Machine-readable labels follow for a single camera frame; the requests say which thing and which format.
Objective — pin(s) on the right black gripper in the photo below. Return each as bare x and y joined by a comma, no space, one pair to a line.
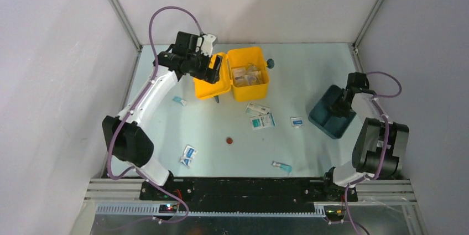
336,110

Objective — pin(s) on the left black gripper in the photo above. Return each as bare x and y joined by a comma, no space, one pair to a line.
210,75

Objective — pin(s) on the teal divided tray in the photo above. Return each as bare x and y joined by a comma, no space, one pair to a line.
322,117

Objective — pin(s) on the yellow medicine kit box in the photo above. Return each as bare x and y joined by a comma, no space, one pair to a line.
231,59

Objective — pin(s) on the teal header plastic bag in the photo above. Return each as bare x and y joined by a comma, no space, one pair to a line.
179,100

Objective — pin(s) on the tape roll clear bag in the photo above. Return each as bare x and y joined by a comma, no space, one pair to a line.
253,75

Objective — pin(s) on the small white blue sachet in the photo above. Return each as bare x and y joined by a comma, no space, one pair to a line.
297,122

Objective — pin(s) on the white long gauze packet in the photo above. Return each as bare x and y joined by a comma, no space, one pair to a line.
254,109

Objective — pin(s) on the teal medical gauze packet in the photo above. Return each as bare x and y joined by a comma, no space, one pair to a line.
263,121

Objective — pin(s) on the white blue alcohol pad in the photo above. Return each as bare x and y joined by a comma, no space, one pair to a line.
189,152
186,161

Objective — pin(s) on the teal capped small tube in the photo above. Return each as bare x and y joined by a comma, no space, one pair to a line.
284,167

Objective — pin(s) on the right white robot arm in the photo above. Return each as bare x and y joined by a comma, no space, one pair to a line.
379,150

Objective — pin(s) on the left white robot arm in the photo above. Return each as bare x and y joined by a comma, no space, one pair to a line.
125,134

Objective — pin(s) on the grey kit latch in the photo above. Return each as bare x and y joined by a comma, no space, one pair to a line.
270,63

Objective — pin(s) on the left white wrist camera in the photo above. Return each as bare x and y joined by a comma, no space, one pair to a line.
207,42

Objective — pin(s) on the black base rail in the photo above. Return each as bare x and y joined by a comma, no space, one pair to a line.
248,194

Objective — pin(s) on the aluminium frame front beam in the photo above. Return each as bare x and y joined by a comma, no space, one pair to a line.
383,207

